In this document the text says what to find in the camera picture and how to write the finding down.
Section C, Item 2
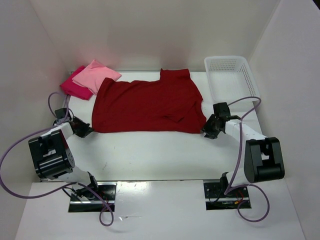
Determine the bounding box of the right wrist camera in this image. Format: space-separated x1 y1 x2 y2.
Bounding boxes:
213 102 231 118

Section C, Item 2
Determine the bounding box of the white plastic basket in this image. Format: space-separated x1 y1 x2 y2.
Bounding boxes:
204 55 260 103

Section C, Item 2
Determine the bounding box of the magenta t shirt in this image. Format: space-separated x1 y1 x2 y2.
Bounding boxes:
60 65 93 101

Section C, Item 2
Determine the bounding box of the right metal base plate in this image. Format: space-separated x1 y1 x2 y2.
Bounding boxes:
203 179 251 211

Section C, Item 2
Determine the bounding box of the dark red t shirt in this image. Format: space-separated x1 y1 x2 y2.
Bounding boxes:
91 69 207 134

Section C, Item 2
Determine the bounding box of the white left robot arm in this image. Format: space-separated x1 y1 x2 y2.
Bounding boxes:
28 117 99 200

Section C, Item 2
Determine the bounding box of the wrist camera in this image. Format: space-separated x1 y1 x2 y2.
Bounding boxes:
213 102 231 118
54 107 72 124

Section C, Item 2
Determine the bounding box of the light pink t shirt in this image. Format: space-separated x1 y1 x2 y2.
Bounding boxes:
72 59 122 95

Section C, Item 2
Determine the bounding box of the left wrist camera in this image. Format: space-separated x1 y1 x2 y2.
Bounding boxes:
54 107 72 124

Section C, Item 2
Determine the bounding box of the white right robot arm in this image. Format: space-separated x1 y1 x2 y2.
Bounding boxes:
202 114 285 194

